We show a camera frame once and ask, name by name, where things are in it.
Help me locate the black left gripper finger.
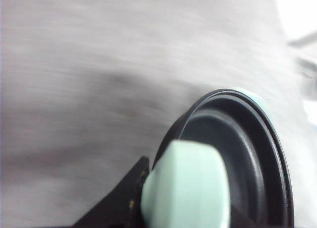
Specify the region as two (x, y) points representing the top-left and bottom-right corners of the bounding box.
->
(73, 156), (149, 228)

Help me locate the black frying pan green handle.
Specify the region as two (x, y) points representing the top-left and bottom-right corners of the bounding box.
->
(141, 89), (294, 228)

